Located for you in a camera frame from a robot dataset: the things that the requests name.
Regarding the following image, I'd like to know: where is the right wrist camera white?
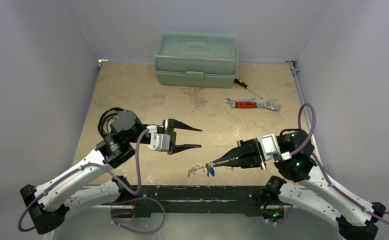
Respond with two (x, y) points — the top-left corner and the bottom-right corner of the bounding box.
(258, 134), (292, 161)

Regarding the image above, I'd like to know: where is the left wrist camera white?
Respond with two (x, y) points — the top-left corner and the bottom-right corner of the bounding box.
(147, 125), (171, 152)

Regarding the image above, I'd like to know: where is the silver open-end wrench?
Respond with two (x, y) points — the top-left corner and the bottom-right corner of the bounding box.
(224, 97), (257, 108)

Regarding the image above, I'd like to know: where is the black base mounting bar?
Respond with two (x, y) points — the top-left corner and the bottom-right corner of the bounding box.
(110, 185), (291, 221)

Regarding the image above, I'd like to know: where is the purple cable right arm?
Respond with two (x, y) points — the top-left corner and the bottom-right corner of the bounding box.
(288, 103), (389, 229)

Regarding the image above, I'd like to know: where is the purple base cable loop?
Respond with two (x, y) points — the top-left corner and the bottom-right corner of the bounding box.
(110, 198), (167, 235)

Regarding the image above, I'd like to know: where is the coiled black cable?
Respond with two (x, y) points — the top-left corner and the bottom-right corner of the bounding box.
(97, 107), (126, 137)

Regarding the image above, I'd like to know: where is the black yellow screwdriver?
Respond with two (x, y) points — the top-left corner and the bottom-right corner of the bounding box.
(234, 76), (263, 99)

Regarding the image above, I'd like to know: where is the silver metal key holder plate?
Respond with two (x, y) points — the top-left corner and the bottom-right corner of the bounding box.
(187, 164), (211, 178)

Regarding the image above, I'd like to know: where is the red handled adjustable wrench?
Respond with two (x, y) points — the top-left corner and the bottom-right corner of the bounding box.
(229, 100), (280, 111)

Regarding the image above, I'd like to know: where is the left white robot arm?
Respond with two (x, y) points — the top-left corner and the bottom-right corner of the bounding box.
(20, 107), (197, 235)

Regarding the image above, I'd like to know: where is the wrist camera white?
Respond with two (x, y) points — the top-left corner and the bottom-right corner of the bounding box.
(147, 125), (171, 152)
(258, 134), (292, 161)

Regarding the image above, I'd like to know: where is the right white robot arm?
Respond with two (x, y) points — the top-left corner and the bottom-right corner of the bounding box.
(205, 129), (386, 240)

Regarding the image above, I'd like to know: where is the green plastic toolbox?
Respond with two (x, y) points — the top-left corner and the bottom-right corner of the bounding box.
(154, 32), (238, 88)

